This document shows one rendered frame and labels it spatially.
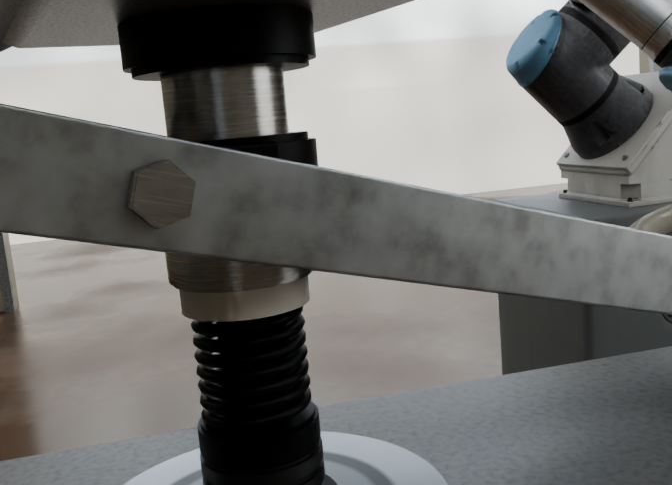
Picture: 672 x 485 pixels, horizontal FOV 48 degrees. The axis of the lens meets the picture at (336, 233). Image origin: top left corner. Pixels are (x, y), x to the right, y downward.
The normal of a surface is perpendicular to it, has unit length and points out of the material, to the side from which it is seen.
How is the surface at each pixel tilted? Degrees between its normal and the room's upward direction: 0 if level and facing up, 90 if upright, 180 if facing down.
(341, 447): 0
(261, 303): 90
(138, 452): 0
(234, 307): 90
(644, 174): 90
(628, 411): 0
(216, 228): 90
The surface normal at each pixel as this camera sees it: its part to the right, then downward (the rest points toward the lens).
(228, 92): 0.18, 0.13
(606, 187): -0.96, 0.12
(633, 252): 0.46, 0.10
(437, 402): -0.08, -0.98
